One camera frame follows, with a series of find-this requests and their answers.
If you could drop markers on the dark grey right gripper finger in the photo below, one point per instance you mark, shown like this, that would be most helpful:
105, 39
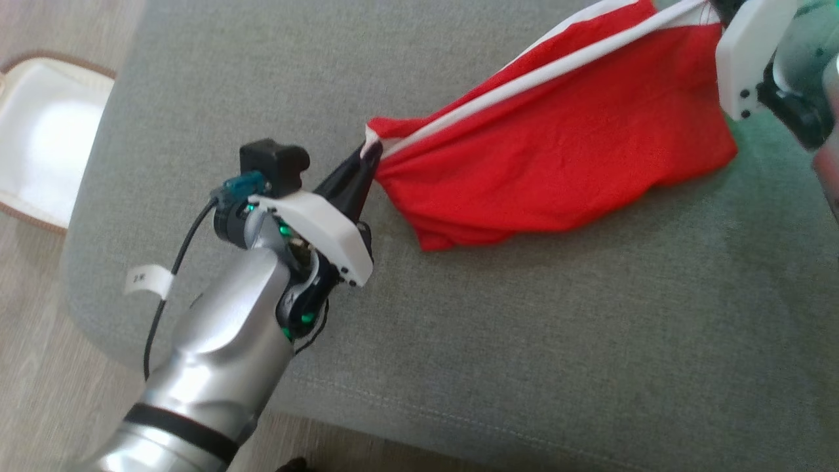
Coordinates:
727, 10

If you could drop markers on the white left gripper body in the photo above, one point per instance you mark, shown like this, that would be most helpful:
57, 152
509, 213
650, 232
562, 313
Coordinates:
328, 236

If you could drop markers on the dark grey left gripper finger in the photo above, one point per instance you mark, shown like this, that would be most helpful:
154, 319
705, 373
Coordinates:
364, 193
347, 180

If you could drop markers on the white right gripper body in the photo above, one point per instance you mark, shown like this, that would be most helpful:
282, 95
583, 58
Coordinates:
744, 65

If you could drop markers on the red shorts with white stripe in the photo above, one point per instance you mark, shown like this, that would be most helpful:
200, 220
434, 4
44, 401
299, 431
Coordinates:
557, 151

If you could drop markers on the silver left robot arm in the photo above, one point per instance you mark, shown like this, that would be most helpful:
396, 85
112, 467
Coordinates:
223, 354

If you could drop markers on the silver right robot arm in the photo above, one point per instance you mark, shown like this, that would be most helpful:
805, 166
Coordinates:
819, 39

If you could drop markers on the large grey sofa seat cushion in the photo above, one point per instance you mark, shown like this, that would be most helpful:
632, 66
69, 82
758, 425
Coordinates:
524, 341

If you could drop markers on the white laundry basket brown rim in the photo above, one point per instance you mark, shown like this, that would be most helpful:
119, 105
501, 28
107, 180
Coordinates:
46, 137

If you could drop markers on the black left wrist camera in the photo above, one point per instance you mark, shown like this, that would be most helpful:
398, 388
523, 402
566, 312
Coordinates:
272, 164

